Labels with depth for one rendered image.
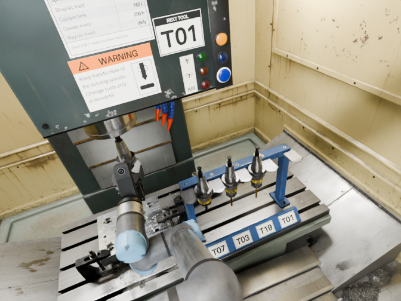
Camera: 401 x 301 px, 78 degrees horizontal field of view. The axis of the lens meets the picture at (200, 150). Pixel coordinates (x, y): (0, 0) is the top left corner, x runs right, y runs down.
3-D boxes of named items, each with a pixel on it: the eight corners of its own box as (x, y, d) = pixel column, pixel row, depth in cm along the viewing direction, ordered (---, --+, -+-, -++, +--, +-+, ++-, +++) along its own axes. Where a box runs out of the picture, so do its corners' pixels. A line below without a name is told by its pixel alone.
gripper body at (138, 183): (123, 193, 86) (123, 221, 76) (114, 175, 80) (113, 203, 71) (145, 187, 87) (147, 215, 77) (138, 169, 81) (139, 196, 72)
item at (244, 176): (255, 180, 92) (255, 178, 91) (241, 184, 90) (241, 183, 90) (245, 168, 97) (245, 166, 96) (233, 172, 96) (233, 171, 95)
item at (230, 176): (231, 171, 94) (231, 158, 89) (238, 178, 91) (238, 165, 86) (222, 177, 92) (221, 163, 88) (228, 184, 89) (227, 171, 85)
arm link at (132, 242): (121, 269, 64) (109, 252, 59) (122, 233, 73) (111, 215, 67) (151, 260, 65) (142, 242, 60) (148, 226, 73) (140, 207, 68)
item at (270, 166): (280, 169, 94) (280, 168, 93) (268, 174, 93) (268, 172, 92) (270, 159, 99) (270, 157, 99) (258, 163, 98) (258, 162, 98)
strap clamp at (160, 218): (189, 224, 116) (184, 204, 107) (162, 236, 114) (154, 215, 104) (187, 219, 119) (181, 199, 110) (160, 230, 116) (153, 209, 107)
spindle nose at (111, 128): (130, 107, 85) (118, 73, 78) (144, 127, 74) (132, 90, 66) (82, 123, 81) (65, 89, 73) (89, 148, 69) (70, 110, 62)
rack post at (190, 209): (205, 240, 109) (196, 196, 91) (194, 245, 108) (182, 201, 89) (197, 223, 116) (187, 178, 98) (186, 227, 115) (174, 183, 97)
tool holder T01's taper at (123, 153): (130, 150, 87) (125, 135, 83) (132, 157, 84) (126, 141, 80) (118, 154, 87) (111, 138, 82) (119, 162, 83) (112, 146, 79)
